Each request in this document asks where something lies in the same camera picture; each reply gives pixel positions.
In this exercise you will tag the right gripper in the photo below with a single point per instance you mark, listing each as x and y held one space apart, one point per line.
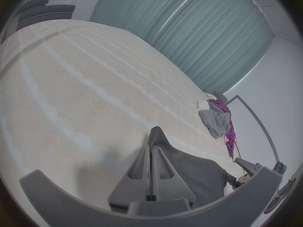
245 179

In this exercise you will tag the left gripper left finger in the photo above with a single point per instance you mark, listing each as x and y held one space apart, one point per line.
132 188

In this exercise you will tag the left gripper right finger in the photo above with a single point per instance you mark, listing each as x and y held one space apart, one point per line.
172 188

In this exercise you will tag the black T-shirt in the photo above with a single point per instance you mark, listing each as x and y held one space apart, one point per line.
198 174

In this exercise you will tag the bed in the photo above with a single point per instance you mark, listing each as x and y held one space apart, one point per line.
94 91

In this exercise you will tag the pink garment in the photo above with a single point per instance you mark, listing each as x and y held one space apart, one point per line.
225 139

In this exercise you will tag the purple satin garment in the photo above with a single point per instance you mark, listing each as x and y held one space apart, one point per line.
230 133

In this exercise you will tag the grey knit garment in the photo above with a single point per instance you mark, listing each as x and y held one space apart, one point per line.
215 119

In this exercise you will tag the white garment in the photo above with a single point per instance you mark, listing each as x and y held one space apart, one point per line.
203 105

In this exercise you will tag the grey bedside table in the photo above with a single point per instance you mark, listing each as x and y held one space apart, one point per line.
221 96

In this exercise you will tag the white printed pillow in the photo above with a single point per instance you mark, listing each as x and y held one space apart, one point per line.
210 95

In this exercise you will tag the blue-green curtain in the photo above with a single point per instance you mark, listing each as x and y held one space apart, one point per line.
142 13
217 39

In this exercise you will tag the black chest of drawers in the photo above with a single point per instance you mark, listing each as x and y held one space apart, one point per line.
47 12

